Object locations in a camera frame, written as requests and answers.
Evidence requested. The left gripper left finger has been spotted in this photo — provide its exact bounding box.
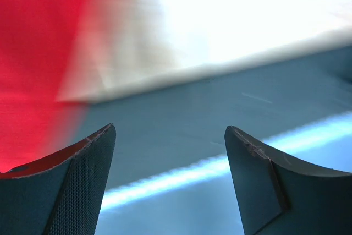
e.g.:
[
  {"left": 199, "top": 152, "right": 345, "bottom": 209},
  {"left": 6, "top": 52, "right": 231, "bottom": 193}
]
[{"left": 1, "top": 124, "right": 116, "bottom": 235}]

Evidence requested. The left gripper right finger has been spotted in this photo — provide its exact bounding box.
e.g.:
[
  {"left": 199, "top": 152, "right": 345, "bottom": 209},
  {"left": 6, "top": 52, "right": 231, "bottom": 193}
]
[{"left": 224, "top": 126, "right": 351, "bottom": 234}]

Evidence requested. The red t-shirt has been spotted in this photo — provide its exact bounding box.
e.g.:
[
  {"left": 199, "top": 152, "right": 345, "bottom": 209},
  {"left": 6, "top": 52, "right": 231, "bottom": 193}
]
[{"left": 1, "top": 0, "right": 91, "bottom": 172}]

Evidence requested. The slotted cable duct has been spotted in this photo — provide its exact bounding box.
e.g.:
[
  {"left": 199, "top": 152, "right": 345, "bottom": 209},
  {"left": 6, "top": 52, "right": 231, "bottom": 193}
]
[{"left": 101, "top": 111, "right": 351, "bottom": 212}]

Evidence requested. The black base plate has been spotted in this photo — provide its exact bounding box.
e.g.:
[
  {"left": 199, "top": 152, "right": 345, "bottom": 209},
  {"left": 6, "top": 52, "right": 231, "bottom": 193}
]
[{"left": 73, "top": 46, "right": 351, "bottom": 188}]

